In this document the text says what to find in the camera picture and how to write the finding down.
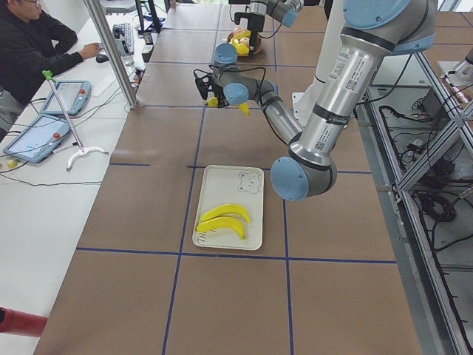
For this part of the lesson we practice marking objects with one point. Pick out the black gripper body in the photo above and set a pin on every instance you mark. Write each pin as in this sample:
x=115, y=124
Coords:
x=219, y=97
x=254, y=23

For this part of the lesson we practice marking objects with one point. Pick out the yellow banana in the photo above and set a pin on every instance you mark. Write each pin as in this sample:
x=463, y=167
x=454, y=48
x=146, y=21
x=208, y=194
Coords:
x=244, y=109
x=227, y=209
x=221, y=223
x=242, y=34

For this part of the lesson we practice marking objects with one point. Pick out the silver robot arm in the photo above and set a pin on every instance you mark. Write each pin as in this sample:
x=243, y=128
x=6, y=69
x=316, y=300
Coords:
x=365, y=33
x=285, y=12

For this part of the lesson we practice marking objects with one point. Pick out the yellow starfruit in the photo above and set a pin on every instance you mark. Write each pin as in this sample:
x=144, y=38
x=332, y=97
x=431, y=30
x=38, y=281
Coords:
x=242, y=49

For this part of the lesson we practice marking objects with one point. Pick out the small metal cup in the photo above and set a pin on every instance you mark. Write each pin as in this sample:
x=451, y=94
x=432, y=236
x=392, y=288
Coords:
x=148, y=38

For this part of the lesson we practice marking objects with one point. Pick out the computer keyboard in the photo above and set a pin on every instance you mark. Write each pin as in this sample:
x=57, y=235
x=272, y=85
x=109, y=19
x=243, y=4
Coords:
x=124, y=38

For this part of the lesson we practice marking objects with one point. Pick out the black computer mouse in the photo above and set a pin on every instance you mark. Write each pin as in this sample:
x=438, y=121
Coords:
x=101, y=58

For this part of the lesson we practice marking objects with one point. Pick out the white bear tray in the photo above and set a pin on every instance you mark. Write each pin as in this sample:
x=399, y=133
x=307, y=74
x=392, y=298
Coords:
x=231, y=184

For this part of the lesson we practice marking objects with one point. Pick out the upper teach pendant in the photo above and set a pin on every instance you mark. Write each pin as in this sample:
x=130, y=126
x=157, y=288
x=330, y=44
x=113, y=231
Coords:
x=75, y=94

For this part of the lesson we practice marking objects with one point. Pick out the teach pendant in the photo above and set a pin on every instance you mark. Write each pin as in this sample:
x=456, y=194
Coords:
x=39, y=139
x=75, y=94

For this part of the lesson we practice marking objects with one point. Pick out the metal reacher stick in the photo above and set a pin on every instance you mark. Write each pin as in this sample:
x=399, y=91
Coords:
x=82, y=150

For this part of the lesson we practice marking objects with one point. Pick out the lower teach pendant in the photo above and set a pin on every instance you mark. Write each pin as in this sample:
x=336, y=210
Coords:
x=39, y=139

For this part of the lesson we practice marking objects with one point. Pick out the person in black jacket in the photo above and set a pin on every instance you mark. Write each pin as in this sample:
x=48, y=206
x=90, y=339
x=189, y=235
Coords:
x=32, y=42

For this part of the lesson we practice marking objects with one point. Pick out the red fire extinguisher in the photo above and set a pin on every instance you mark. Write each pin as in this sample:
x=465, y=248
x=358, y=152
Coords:
x=21, y=323

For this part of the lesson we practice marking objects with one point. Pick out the aluminium frame post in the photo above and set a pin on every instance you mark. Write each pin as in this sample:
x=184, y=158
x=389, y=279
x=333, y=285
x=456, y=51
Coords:
x=101, y=25

